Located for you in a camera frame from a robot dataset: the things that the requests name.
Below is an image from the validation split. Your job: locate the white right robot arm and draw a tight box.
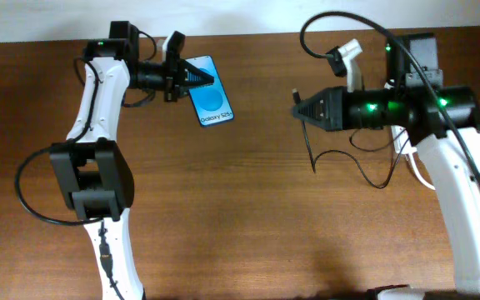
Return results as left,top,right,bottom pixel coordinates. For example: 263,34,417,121
292,33,480,299

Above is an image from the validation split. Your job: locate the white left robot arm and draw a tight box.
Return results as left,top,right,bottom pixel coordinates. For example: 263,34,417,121
49,21,214,300

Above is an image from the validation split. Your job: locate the black USB charging cable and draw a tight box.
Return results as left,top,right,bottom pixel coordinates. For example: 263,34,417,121
292,87,411,190

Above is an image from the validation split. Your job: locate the white power strip cord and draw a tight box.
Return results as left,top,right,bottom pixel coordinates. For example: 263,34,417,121
406,152,438,192

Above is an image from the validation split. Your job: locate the blue Galaxy smartphone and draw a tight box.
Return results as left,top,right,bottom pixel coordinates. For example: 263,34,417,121
187,56,234,128

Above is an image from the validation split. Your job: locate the white power strip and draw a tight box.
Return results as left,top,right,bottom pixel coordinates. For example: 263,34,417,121
391,125,413,155

